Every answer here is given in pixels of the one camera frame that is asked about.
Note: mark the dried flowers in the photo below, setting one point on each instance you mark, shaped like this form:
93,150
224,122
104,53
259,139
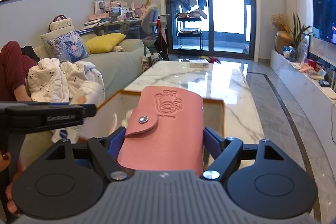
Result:
278,22

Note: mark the green potted plant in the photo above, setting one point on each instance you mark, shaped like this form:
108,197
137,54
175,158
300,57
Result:
299,32

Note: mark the white lotion tube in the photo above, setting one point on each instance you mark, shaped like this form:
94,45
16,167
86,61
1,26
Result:
88,92

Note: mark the glass sliding door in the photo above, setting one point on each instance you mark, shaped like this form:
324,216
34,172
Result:
228,3

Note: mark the white television cabinet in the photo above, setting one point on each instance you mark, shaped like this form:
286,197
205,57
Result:
288,74

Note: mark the white patterned blanket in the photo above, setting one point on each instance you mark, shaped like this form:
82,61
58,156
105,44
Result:
52,77

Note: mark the beige sofa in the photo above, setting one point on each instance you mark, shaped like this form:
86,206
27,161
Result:
118,61

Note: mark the colourful floor toy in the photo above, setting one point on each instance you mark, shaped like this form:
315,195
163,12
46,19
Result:
212,59

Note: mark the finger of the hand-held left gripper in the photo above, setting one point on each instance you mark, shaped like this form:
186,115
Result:
88,111
59,103

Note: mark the pink leather card holder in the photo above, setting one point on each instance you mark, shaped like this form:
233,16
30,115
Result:
168,134

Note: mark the yellow pillow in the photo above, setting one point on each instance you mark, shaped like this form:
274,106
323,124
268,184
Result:
105,43

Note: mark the television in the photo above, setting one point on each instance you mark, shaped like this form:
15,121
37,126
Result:
324,6

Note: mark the small white box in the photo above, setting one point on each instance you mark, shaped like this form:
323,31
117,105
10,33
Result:
199,64

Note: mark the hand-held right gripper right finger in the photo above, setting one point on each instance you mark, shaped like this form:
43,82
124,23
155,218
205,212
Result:
212,140

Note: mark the black cloth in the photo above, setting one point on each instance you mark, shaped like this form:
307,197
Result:
31,53

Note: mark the black rolling cart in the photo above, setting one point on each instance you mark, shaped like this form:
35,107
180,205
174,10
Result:
189,32

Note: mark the small pink plush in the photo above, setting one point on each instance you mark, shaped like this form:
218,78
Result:
118,49

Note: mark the blue vase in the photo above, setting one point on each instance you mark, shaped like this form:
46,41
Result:
293,54

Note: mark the orange cardboard box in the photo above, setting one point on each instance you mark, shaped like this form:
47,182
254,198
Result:
213,113

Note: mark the grey office chair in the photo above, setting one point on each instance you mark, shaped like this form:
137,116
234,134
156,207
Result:
151,18

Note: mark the beige pillow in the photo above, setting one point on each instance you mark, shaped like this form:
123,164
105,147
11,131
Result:
46,37

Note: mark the pink object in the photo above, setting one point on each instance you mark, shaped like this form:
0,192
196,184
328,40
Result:
307,67

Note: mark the blue floral pillow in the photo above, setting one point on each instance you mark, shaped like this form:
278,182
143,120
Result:
68,47

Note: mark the gold vase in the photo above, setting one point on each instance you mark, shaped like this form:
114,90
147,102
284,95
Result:
283,41

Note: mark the cluttered desk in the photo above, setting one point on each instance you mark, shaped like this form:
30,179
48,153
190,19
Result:
115,22

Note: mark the printed shopping bag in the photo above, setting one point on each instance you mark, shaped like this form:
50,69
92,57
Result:
149,61

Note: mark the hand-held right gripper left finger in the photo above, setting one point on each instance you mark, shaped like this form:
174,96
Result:
115,142

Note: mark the person's left hand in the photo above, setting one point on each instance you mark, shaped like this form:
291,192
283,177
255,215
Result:
21,166

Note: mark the small white device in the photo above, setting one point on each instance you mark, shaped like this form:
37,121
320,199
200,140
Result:
319,74

